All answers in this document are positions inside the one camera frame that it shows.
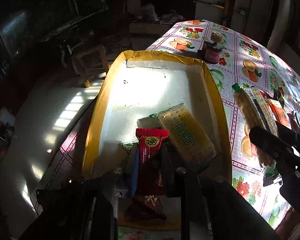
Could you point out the green-ended cracker pack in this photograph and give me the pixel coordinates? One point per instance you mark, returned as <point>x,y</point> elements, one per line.
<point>256,112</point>

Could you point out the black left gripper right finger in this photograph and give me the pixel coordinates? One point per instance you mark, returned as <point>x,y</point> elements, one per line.
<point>178,179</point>

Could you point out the floral fruit print tablecloth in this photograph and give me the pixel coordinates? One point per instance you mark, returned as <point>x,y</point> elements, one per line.
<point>243,208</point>

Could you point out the red candy packet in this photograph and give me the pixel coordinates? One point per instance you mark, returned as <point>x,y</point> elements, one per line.
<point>150,140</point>

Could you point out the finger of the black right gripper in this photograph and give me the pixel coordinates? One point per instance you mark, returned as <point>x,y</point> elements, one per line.
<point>286,153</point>

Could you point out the dark glass coffee table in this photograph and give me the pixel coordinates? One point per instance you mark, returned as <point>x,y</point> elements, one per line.
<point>69,35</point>

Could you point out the yellow cracker pack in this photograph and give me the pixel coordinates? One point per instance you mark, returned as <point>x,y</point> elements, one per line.
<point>187,136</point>

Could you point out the small wooden stool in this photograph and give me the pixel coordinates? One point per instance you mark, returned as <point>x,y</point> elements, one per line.
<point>85,58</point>

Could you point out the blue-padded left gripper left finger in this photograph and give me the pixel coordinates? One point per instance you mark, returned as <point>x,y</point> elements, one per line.
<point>133,168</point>

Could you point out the yellow-rimmed cardboard tray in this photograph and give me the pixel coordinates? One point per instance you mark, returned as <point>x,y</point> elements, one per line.
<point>140,83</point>

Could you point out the orange cracker pack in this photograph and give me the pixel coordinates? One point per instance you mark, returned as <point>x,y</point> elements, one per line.
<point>280,115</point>

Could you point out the dark red snack packet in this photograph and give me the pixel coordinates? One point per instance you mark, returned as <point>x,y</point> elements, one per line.
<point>146,204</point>

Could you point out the dark red lidded jar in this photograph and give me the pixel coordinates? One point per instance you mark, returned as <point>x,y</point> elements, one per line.
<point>211,49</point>

